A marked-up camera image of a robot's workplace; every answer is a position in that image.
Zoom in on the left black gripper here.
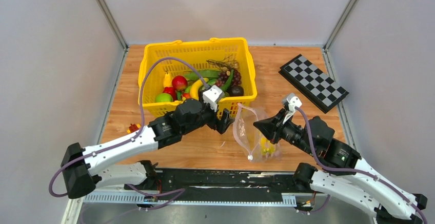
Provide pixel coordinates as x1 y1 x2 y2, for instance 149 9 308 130
182 90 234 135

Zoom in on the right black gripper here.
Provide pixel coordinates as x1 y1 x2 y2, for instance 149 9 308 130
252 109 315 156

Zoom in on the yellow banana bunch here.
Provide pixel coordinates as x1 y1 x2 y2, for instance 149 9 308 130
260 137 276 156

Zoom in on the clear zip top bag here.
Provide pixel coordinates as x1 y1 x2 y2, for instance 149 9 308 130
232 104 282 163

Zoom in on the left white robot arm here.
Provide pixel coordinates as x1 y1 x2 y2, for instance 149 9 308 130
61 98 234 199

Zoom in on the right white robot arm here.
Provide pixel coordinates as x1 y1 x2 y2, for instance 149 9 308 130
253 109 428 223

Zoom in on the dark avocado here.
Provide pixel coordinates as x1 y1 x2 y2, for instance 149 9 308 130
227 85 244 97

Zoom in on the green chili pepper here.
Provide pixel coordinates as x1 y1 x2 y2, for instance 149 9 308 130
220 69 234 92

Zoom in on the single yellow banana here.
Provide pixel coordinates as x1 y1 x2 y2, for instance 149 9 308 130
189 78 209 100

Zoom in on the green leafy vegetable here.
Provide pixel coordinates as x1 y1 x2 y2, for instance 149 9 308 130
184 69 220 81

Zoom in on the red apple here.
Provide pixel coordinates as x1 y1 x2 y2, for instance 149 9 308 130
172 75 188 92

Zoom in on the red bell pepper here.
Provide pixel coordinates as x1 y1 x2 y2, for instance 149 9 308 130
163 87 178 101

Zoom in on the folded black chessboard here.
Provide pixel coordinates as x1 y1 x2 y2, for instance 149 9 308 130
279 54 349 113

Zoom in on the green apple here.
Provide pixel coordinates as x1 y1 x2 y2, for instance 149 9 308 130
154 93 173 103

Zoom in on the yellow pear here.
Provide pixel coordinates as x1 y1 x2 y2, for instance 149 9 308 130
163 72 172 88

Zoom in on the yellow plastic basket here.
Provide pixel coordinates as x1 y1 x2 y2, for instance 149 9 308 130
137 37 258 117

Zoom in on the colourful toy block car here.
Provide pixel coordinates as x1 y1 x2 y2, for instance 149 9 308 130
127 124 141 134

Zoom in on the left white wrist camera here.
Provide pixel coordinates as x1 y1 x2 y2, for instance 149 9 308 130
203 85 225 112

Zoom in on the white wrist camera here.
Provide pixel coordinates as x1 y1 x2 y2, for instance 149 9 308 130
282 93 302 124
203 85 225 112

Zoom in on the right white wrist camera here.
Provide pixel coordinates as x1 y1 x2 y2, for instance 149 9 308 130
282 93 302 124

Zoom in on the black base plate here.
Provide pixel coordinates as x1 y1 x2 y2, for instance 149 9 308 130
135 168 314 200

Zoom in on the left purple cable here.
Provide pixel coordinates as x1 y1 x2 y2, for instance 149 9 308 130
48 56 211 198

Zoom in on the white slotted cable duct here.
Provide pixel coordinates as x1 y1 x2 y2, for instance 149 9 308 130
83 188 296 207

